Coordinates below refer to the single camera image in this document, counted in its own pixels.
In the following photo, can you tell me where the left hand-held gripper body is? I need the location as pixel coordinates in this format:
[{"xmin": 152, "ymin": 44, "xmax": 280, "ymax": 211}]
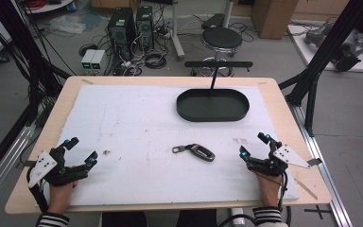
[{"xmin": 27, "ymin": 147, "xmax": 90, "ymax": 189}]

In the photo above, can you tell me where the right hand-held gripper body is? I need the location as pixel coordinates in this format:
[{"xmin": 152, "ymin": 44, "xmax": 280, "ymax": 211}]
[{"xmin": 247, "ymin": 141, "xmax": 323, "ymax": 178}]

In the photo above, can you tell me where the dark car key with clasp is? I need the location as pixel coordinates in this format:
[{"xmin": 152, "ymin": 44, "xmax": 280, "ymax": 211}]
[{"xmin": 171, "ymin": 143, "xmax": 216, "ymax": 163}]

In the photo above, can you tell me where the black oval tray key rack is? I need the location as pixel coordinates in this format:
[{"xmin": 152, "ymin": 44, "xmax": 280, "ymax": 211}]
[{"xmin": 176, "ymin": 60, "xmax": 254, "ymax": 123}]

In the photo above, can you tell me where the person's left hand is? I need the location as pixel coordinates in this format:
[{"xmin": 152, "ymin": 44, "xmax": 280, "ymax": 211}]
[{"xmin": 46, "ymin": 180, "xmax": 78, "ymax": 216}]

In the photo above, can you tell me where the person's right hand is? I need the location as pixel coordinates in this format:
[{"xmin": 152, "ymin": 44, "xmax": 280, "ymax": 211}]
[{"xmin": 253, "ymin": 170, "xmax": 285, "ymax": 208}]

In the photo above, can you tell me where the thin wooden strip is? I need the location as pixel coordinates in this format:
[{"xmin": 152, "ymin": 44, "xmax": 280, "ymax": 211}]
[{"xmin": 293, "ymin": 177, "xmax": 319, "ymax": 201}]

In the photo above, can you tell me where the white table leg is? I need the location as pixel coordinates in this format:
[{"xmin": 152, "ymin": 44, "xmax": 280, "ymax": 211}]
[{"xmin": 231, "ymin": 207, "xmax": 246, "ymax": 227}]

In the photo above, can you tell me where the person's dark trouser leg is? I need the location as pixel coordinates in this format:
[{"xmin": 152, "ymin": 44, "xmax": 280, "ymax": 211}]
[
  {"xmin": 101, "ymin": 211, "xmax": 147, "ymax": 227},
  {"xmin": 175, "ymin": 209, "xmax": 218, "ymax": 227}
]

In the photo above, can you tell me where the white foam mat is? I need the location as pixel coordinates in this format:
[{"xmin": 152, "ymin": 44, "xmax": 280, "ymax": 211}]
[{"xmin": 43, "ymin": 84, "xmax": 301, "ymax": 206}]

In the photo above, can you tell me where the white bench power supply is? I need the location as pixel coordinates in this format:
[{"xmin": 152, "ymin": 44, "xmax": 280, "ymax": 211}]
[
  {"xmin": 90, "ymin": 49, "xmax": 107, "ymax": 76},
  {"xmin": 80, "ymin": 48, "xmax": 97, "ymax": 76}
]

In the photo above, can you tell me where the white floor board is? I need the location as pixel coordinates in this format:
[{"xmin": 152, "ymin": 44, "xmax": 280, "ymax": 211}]
[{"xmin": 286, "ymin": 24, "xmax": 363, "ymax": 75}]

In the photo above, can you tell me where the black round stool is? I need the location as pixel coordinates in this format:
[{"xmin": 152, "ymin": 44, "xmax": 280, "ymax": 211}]
[{"xmin": 198, "ymin": 26, "xmax": 244, "ymax": 79}]

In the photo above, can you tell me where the grey machine on board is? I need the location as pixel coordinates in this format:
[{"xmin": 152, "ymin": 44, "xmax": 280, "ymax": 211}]
[{"xmin": 303, "ymin": 21, "xmax": 363, "ymax": 73}]

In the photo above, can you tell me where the clear plastic bag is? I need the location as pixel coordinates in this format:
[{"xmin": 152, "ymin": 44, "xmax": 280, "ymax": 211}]
[{"xmin": 47, "ymin": 14, "xmax": 87, "ymax": 35}]

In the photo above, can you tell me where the brown cardboard box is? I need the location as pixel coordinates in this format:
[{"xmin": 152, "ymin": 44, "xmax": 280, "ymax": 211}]
[{"xmin": 251, "ymin": 0, "xmax": 300, "ymax": 40}]

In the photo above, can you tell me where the large black computer tower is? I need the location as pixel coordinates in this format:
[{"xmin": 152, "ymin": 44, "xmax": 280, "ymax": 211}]
[{"xmin": 107, "ymin": 7, "xmax": 137, "ymax": 61}]

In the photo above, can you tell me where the black foot pedal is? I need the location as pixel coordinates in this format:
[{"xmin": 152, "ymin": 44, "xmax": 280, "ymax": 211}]
[{"xmin": 200, "ymin": 12, "xmax": 226, "ymax": 30}]

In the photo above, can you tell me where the white round table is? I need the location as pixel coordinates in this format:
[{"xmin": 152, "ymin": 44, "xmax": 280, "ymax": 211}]
[{"xmin": 21, "ymin": 0, "xmax": 76, "ymax": 15}]

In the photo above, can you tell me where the slim black computer tower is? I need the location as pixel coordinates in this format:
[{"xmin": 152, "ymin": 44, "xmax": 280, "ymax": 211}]
[{"xmin": 135, "ymin": 5, "xmax": 155, "ymax": 52}]

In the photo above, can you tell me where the white desk leg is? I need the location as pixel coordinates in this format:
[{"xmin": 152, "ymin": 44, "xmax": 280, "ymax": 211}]
[{"xmin": 169, "ymin": 0, "xmax": 186, "ymax": 61}]

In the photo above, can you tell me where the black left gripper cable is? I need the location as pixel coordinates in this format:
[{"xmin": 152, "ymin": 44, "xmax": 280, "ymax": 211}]
[{"xmin": 26, "ymin": 166, "xmax": 50, "ymax": 215}]

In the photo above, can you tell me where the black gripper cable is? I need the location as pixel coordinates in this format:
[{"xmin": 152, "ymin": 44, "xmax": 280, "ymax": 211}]
[
  {"xmin": 26, "ymin": 166, "xmax": 50, "ymax": 215},
  {"xmin": 217, "ymin": 171, "xmax": 293, "ymax": 227}
]

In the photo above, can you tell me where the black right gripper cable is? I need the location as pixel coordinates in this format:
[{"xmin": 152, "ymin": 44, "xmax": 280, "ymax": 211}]
[{"xmin": 217, "ymin": 171, "xmax": 293, "ymax": 227}]

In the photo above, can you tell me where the aluminium floor rail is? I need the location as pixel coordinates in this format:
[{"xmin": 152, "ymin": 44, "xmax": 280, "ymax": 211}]
[
  {"xmin": 286, "ymin": 101, "xmax": 354, "ymax": 227},
  {"xmin": 0, "ymin": 123, "xmax": 38, "ymax": 211}
]

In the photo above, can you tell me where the black frame strut braced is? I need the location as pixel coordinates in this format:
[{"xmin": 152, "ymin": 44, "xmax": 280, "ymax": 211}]
[{"xmin": 278, "ymin": 0, "xmax": 363, "ymax": 137}]

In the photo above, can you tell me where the black frame strut with cables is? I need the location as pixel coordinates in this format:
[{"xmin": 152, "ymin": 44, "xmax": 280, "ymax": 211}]
[{"xmin": 0, "ymin": 0, "xmax": 72, "ymax": 128}]

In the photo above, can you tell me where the coiled black cable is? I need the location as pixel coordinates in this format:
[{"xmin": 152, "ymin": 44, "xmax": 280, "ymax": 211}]
[{"xmin": 144, "ymin": 51, "xmax": 168, "ymax": 70}]

